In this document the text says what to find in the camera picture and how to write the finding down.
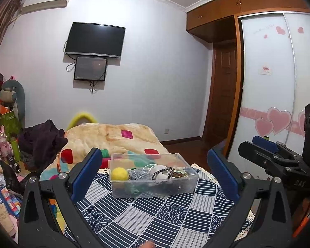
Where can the white wall socket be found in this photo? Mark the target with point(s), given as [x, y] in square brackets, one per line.
[166, 131]

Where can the yellow plush ball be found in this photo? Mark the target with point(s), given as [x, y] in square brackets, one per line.
[120, 174]

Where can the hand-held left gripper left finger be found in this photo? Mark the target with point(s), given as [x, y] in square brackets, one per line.
[86, 178]

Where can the blue patterned bed sheet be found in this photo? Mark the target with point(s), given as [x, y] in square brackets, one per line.
[157, 219]

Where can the green bottle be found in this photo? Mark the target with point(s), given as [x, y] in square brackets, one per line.
[15, 149]

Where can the wooden upper cabinet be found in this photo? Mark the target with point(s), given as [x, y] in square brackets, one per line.
[222, 13]

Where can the white wardrobe sliding door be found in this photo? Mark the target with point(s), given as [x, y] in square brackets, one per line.
[268, 95]

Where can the clear plastic storage box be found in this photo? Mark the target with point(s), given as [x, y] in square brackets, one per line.
[144, 193]

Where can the black wall television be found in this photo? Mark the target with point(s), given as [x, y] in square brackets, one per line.
[95, 40]

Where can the white paper sticker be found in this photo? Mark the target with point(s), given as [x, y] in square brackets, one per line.
[266, 69]

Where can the green plush crocodile toy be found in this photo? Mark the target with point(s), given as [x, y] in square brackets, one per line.
[133, 190]

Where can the brown wooden door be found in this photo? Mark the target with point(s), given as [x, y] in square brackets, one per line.
[223, 90]

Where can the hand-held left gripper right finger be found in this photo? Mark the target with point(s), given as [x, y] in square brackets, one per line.
[222, 178]

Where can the striped brown curtain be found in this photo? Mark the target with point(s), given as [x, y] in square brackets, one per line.
[0, 25]

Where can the pink rabbit toy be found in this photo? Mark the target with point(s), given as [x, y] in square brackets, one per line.
[5, 144]

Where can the dark purple clothing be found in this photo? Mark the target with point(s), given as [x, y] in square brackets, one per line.
[41, 139]

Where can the yellow hoop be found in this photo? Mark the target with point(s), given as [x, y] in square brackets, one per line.
[81, 116]

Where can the small black monitor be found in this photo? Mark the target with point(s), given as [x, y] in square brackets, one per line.
[90, 68]

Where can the pile of papers and books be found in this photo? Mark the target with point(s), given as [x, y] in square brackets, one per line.
[5, 206]

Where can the white air conditioner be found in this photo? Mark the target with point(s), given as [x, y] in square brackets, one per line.
[46, 2]

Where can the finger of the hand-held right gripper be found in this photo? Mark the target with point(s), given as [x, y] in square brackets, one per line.
[264, 143]
[261, 157]

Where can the grey plush dinosaur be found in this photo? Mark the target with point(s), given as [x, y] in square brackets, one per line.
[19, 95]

